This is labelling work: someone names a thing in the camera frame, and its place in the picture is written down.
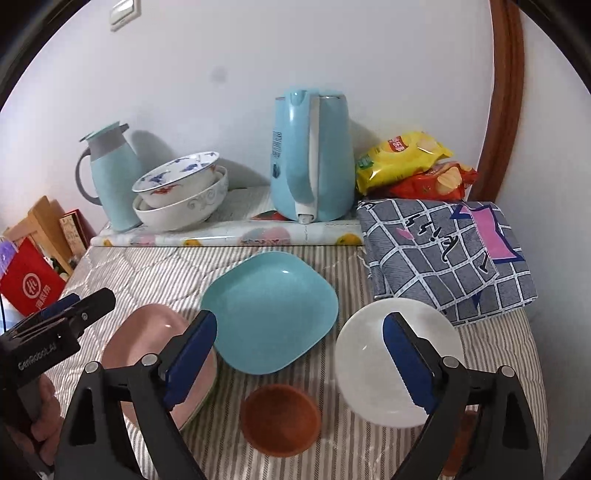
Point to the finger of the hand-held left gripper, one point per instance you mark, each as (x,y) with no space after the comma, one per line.
(94,304)
(57,307)

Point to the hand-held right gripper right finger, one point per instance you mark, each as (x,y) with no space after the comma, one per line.
(406,360)

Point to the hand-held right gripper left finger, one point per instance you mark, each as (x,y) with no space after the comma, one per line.
(191,360)

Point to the pink square plate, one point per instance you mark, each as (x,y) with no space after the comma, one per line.
(138,332)

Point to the teal square plate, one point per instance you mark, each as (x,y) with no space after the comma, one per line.
(272,309)

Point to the small brown bowl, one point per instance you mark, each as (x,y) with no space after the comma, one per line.
(463,443)
(279,420)

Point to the person's left hand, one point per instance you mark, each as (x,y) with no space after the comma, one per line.
(44,408)

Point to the red paper bag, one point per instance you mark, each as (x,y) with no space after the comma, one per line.
(32,281)

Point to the striped quilt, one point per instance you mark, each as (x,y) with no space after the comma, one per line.
(161,277)

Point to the dark red box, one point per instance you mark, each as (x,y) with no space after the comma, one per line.
(76,230)

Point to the light wooden box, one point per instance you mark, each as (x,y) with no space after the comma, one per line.
(44,221)

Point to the grey checked folded cloth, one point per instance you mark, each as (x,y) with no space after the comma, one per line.
(415,258)

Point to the light blue thermos jug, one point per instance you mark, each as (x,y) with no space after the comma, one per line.
(113,184)

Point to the white bowl with grey scrolls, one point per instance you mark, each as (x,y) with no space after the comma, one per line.
(184,214)

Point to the fruit print mat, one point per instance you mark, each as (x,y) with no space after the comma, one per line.
(231,236)

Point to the fish pattern bowl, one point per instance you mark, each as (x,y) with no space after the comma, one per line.
(175,177)

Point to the red chip bag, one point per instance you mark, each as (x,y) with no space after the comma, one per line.
(429,184)

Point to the yellow chip bag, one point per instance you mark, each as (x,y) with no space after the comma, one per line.
(401,159)

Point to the light blue electric kettle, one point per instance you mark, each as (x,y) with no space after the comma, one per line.
(295,152)

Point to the white wall switch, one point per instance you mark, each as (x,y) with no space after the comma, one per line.
(124,14)

